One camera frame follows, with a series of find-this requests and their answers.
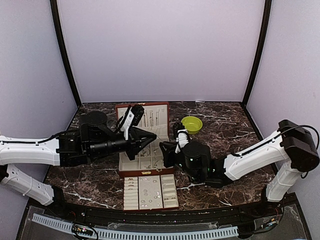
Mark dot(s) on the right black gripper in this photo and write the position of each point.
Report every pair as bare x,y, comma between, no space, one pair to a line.
170,146

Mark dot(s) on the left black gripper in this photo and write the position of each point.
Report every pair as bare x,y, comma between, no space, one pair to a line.
136,135

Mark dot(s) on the brown wooden jewelry box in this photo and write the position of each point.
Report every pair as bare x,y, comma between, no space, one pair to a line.
149,160

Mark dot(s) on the beige jewelry tray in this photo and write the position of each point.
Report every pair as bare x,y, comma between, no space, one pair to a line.
154,192

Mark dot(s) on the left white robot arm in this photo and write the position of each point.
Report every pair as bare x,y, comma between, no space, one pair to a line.
32,151

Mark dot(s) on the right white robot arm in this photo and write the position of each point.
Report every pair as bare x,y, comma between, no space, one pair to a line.
291,144

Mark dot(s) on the green plastic bowl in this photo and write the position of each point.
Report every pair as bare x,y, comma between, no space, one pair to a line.
192,124

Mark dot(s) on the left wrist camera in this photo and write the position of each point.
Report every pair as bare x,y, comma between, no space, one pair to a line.
131,118

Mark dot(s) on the black front rail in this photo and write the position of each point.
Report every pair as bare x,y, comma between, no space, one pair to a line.
243,215

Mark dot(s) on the white slotted cable duct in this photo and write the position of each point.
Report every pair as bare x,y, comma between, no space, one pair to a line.
131,231

